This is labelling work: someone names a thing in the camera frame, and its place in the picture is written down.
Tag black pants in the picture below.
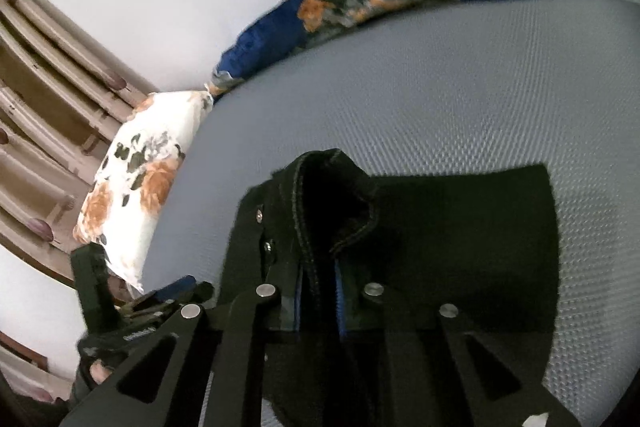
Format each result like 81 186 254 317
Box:
215 148 561 427

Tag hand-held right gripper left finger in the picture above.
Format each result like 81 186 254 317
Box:
59 271 304 427

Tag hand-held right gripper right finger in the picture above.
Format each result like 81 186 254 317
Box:
335 266 582 427

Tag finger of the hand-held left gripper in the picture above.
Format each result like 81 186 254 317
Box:
70 243 122 334
141 275 216 309

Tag grey textured bed sheet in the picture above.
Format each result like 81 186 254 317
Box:
141 0 640 427

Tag white floral pillow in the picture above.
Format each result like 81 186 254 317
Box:
72 89 216 297

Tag person's left hand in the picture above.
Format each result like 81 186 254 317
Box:
88 357 120 386

